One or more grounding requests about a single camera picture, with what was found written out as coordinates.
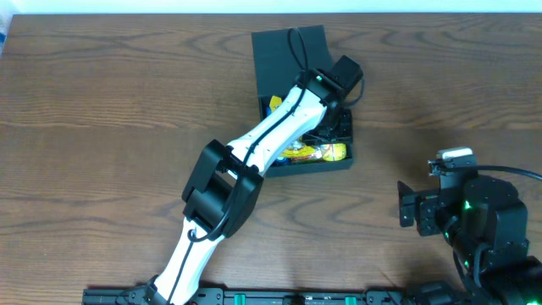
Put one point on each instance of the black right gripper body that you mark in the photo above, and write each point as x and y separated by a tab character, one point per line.
406	203

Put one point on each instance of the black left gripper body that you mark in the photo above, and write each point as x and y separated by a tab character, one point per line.
339	123

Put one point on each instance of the yellow snack bag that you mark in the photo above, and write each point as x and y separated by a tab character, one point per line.
297	147

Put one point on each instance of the dark green box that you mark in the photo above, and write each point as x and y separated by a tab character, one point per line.
276	70

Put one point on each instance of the yellow gum bottle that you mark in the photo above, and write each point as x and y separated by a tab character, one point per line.
334	151

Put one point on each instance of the Haribo gummy bag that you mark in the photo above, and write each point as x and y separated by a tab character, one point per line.
318	154

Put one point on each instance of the blue Oreo cookie pack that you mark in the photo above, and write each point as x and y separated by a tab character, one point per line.
279	161

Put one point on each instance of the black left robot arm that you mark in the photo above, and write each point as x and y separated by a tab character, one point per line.
225	183

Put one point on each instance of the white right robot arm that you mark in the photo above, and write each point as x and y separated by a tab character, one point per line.
484	222

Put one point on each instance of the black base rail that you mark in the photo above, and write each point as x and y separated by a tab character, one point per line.
218	296

